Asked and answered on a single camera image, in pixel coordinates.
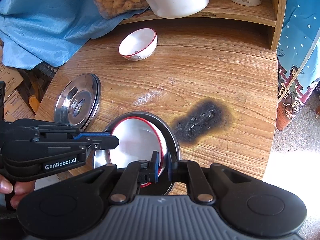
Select cardboard box lower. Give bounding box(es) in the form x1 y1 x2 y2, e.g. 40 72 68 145
4 91 35 122

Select cardboard box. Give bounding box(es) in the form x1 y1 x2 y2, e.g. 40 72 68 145
0 63 23 100
4 91 35 122

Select white bowl red rim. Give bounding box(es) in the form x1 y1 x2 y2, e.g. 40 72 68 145
107 116 168 174
118 28 158 61

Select shiny steel plate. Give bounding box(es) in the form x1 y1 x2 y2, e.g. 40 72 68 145
54 74 97 130

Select wooden shelf riser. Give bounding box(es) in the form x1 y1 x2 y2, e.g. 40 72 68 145
120 0 286 51

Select black keyboard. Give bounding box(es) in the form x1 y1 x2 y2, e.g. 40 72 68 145
35 62 58 79

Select cardboard box upper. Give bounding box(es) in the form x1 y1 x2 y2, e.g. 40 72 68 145
0 63 23 100

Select person's left hand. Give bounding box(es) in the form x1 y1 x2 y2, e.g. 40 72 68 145
0 176 35 209

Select blue cloth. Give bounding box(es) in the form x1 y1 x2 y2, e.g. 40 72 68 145
1 0 141 70

